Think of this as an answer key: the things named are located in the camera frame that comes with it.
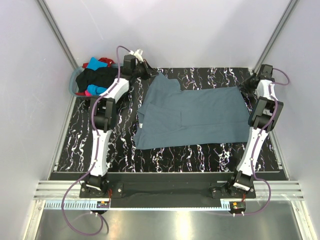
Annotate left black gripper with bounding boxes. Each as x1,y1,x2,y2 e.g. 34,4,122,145
132,59,158,81

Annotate grey blue t shirt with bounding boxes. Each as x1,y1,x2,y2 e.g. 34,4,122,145
134,74,249,150

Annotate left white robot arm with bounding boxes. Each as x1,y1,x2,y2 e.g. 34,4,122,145
80,49,158,198

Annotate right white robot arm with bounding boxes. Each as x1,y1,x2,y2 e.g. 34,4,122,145
225,64,284,199

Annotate red t shirt in basket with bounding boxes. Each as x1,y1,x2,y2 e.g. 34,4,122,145
74,57,117,97

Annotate black t shirt in basket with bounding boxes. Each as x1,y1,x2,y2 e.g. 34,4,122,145
75,67,118,93

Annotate cyan t shirt in basket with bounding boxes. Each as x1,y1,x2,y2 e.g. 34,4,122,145
86,57,108,96

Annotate pink garment in basket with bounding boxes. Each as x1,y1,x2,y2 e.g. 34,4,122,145
84,90,92,97

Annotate teal plastic laundry basket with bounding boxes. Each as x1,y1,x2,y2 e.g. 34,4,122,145
68,66,130,101

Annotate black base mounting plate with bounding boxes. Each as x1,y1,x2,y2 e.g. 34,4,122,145
79,172,256,209

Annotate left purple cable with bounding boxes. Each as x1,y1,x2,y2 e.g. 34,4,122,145
61,45,132,236

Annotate aluminium frame rail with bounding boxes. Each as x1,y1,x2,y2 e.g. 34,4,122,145
33,180,304,211

